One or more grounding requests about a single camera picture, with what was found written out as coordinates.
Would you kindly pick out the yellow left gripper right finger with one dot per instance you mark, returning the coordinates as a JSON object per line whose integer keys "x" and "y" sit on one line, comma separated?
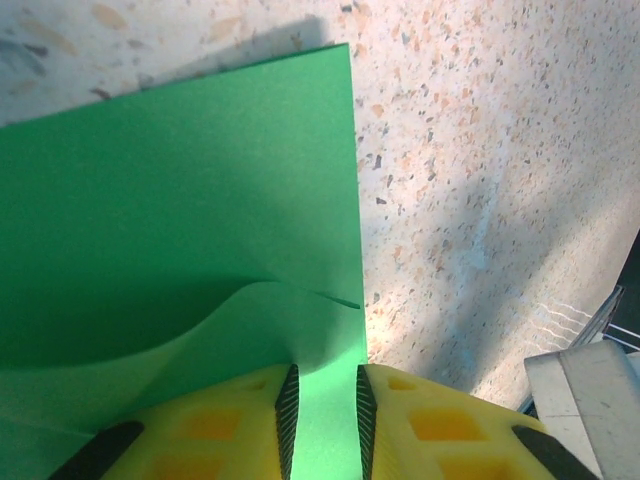
{"x": 450, "y": 440}

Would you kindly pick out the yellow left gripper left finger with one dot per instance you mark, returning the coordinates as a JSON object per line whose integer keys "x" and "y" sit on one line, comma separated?
{"x": 200, "y": 440}

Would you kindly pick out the green paper sheet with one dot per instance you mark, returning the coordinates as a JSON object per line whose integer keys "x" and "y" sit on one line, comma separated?
{"x": 200, "y": 175}

